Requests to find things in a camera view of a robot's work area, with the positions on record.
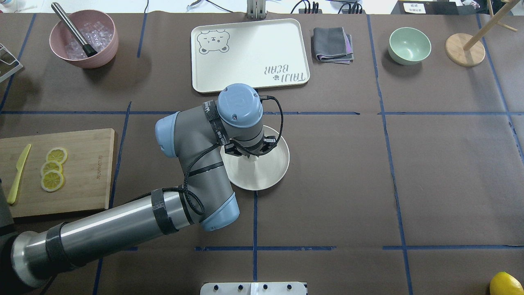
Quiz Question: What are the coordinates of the wooden mug stand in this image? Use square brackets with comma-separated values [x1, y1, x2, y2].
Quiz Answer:
[445, 0, 519, 67]

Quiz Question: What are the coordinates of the grey folded cloth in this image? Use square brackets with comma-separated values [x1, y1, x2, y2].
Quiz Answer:
[313, 27, 354, 65]

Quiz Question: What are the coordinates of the lower yellow lemon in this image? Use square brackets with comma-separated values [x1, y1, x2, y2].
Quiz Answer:
[490, 272, 524, 295]

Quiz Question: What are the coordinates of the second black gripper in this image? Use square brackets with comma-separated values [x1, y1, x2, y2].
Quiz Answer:
[224, 136, 277, 158]

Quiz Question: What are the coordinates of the bamboo cutting board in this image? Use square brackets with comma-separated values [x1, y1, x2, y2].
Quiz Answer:
[0, 128, 115, 217]

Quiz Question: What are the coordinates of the lemon slice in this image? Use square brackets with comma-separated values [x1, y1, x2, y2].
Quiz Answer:
[41, 170, 64, 193]
[45, 147, 68, 164]
[41, 160, 63, 177]

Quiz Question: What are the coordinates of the white wire cup rack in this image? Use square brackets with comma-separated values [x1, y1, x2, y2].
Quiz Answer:
[0, 43, 24, 83]

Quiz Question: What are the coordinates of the top lemon slice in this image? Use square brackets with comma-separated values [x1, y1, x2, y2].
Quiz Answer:
[45, 147, 68, 164]

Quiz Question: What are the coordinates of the cream round plate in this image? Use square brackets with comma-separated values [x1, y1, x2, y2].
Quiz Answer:
[220, 137, 290, 191]

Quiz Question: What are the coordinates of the aluminium frame post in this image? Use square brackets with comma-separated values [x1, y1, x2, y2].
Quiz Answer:
[246, 0, 267, 19]

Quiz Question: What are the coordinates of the white bear tray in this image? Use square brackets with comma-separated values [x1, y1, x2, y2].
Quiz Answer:
[191, 18, 310, 93]

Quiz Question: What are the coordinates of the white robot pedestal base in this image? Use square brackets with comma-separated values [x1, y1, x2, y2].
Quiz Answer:
[200, 281, 308, 295]

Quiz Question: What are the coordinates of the green bowl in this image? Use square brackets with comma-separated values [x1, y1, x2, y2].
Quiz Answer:
[388, 27, 432, 66]

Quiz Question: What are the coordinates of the pink bowl with ice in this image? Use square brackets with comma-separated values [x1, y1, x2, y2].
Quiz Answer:
[49, 10, 119, 69]

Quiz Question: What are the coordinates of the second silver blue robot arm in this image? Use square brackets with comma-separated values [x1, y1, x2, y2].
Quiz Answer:
[1, 84, 280, 295]

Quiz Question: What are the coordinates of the steel muddler black tip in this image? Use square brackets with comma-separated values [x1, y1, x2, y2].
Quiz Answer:
[51, 2, 97, 57]

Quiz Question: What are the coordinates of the middle lemon slice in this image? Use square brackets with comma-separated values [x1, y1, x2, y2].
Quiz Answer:
[41, 160, 63, 177]

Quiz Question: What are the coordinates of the yellow plastic knife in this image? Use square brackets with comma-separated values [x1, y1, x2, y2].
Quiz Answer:
[7, 143, 32, 205]

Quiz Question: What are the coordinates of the bottom lemon slice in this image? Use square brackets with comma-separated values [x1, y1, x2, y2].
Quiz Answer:
[41, 170, 64, 193]

